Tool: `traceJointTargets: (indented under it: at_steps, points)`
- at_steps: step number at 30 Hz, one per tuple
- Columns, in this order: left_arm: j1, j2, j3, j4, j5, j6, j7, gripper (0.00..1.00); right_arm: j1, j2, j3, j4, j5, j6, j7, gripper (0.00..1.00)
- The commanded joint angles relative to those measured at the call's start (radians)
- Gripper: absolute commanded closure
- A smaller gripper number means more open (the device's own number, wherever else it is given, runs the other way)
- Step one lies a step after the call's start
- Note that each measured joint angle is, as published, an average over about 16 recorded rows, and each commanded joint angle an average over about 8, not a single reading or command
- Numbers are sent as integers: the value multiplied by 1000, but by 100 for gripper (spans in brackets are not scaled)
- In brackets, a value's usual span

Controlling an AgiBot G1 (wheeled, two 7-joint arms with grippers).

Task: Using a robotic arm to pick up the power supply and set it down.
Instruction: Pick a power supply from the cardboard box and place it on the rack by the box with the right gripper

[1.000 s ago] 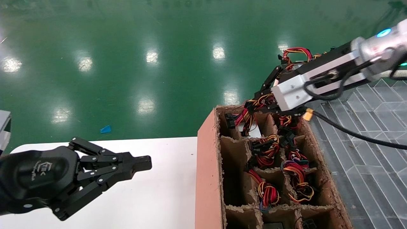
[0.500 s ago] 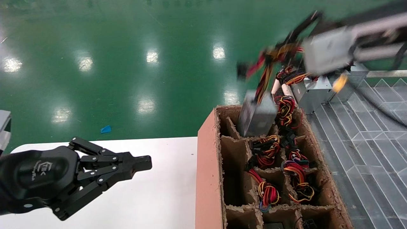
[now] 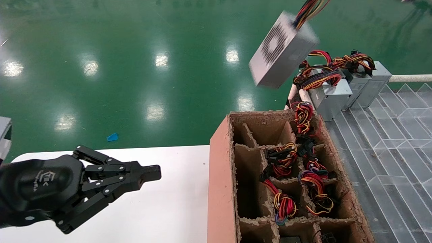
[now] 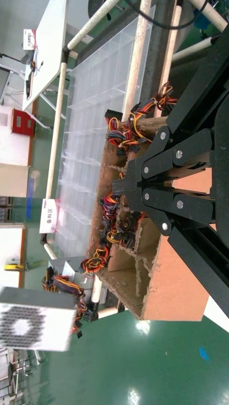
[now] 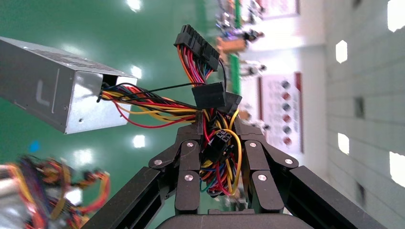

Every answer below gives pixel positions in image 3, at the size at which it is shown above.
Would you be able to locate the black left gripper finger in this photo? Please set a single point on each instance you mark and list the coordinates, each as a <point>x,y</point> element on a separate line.
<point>145,170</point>

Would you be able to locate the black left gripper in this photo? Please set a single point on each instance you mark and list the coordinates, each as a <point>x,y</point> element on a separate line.
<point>37,185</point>

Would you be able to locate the blue scrap on floor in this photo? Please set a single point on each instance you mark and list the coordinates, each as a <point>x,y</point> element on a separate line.
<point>113,137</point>

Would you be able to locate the brown cardboard box with dividers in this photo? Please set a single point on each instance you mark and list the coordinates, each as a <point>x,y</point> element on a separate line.
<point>221,185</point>

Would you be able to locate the white rack leg pipe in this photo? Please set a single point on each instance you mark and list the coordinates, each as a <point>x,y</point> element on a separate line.
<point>291,96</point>

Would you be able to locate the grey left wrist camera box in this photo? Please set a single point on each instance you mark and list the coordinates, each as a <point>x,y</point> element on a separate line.
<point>5,135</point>

